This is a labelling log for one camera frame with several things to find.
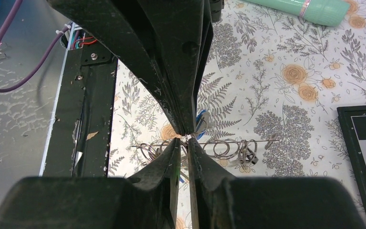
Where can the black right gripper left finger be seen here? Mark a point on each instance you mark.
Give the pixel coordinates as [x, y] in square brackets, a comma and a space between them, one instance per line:
[145, 200]

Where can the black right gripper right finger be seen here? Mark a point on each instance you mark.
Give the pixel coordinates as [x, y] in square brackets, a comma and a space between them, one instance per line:
[220, 200]

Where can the floral table mat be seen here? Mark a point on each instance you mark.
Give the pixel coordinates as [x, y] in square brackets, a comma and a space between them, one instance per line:
[279, 79]

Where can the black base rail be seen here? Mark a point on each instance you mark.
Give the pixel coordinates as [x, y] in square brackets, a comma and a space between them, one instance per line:
[78, 141]

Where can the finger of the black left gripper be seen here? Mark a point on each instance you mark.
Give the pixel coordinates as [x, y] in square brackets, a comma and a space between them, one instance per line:
[192, 28]
[131, 30]

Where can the blue tag key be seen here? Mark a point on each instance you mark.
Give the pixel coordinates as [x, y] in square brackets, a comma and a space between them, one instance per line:
[202, 124]

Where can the mint green cylinder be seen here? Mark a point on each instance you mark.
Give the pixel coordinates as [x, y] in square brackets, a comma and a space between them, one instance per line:
[321, 12]

